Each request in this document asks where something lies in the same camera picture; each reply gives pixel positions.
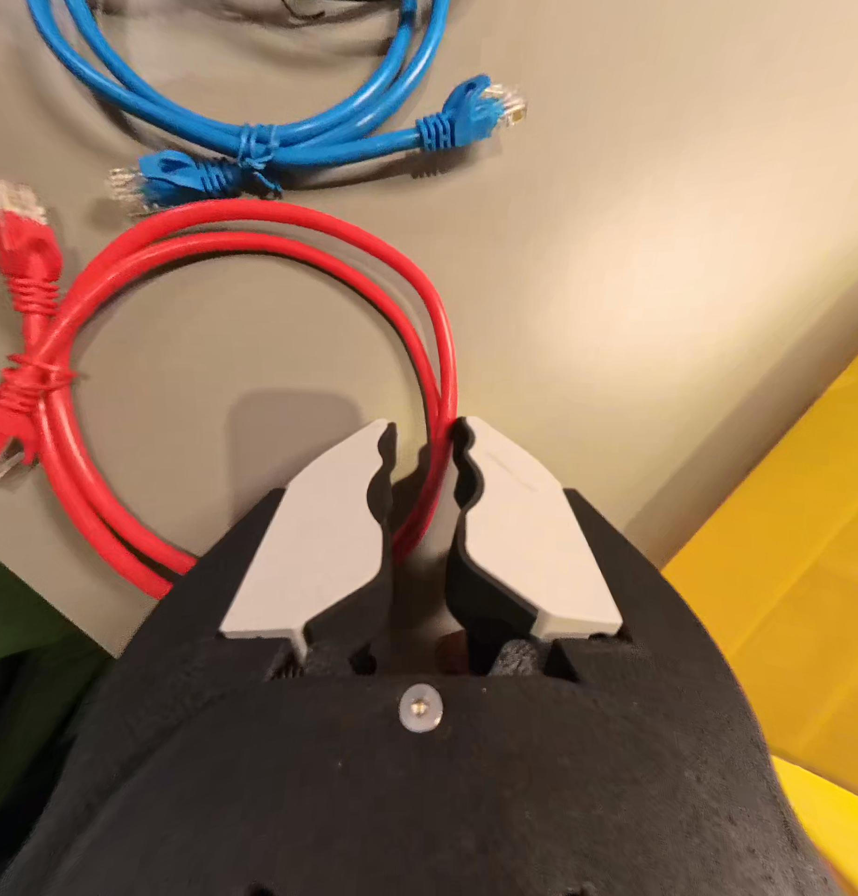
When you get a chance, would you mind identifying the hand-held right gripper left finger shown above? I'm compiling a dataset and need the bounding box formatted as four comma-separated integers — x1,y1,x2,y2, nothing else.
219,419,396,659

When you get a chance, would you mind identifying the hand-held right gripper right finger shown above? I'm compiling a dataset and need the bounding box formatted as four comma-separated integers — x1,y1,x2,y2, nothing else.
445,416,623,655

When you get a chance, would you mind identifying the red ethernet cable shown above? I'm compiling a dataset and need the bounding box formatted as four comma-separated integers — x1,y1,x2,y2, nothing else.
0,181,459,601

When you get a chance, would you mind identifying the blue ethernet cable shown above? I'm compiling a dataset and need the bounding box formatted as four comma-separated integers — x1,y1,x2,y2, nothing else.
26,0,528,211

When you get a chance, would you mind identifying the black ethernet cable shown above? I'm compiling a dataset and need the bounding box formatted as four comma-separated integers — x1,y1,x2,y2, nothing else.
93,0,374,25

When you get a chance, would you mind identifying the yellow plastic bin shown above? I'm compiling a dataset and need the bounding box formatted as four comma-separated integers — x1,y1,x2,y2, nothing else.
661,353,858,896

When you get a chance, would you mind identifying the green sweatshirt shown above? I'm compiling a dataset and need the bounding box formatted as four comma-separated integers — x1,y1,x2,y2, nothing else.
0,549,111,806

